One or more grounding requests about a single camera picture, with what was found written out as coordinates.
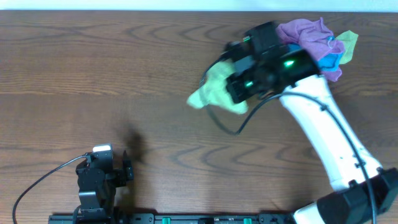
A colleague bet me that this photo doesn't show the light green microfiber cloth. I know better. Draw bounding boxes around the light green microfiber cloth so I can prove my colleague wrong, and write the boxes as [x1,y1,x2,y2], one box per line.
[187,61,248,114]

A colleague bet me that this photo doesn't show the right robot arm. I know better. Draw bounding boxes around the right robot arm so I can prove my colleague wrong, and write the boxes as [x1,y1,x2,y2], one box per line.
[221,22,397,223]

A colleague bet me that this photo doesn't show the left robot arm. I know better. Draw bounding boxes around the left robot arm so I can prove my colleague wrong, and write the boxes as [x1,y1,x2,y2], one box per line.
[72,150,134,223]

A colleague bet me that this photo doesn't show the purple microfiber cloth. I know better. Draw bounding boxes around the purple microfiber cloth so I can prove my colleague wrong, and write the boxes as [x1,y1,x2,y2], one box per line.
[276,18,345,82]

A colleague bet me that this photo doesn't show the blue microfiber cloth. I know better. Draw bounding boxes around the blue microfiber cloth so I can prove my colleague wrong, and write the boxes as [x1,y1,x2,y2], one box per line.
[288,36,343,72]

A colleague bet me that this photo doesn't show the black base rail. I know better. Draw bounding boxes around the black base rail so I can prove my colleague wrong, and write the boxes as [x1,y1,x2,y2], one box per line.
[48,213,296,224]

